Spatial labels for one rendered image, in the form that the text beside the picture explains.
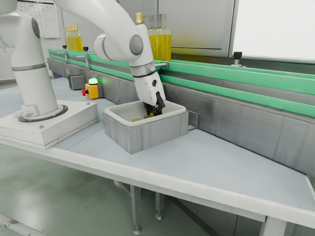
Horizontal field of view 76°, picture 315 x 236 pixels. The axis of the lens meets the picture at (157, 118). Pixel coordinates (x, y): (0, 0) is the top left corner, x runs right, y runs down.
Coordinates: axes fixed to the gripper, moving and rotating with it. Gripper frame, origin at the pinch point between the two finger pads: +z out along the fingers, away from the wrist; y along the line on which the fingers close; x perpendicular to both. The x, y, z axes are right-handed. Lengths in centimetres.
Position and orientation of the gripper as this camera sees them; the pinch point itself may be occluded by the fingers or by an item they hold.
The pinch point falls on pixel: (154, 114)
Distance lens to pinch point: 69.6
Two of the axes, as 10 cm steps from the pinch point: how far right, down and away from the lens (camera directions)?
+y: -5.8, -2.9, 7.6
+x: -7.8, 4.4, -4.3
